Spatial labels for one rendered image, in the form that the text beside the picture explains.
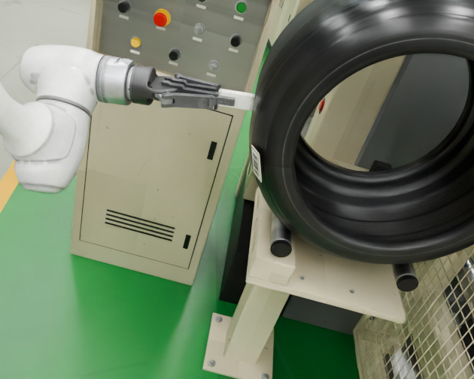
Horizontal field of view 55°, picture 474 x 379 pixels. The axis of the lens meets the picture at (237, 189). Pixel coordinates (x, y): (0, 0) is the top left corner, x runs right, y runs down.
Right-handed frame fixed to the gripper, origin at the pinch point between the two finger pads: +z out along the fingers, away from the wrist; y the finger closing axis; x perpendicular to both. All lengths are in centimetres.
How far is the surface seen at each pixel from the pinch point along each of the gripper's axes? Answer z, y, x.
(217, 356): 5, 26, 115
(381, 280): 41, -1, 40
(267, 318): 20, 26, 90
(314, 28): 11.3, -6.7, -16.9
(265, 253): 11.0, -9.2, 29.6
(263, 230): 10.3, -1.7, 29.5
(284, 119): 9.1, -11.5, -2.6
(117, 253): -44, 58, 101
